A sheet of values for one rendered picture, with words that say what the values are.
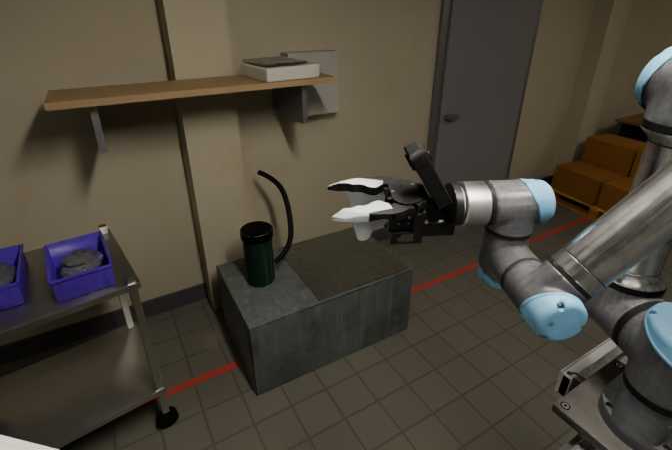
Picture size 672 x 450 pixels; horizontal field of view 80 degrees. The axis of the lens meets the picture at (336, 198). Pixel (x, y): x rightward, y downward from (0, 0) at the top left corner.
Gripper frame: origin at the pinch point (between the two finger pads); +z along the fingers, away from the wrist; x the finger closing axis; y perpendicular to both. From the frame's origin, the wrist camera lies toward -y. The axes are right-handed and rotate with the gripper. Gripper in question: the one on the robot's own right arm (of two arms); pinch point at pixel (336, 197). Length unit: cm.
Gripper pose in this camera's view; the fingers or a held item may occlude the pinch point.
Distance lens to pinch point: 63.9
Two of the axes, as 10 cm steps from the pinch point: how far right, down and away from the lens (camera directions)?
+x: -0.8, -5.5, 8.3
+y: -0.1, 8.4, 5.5
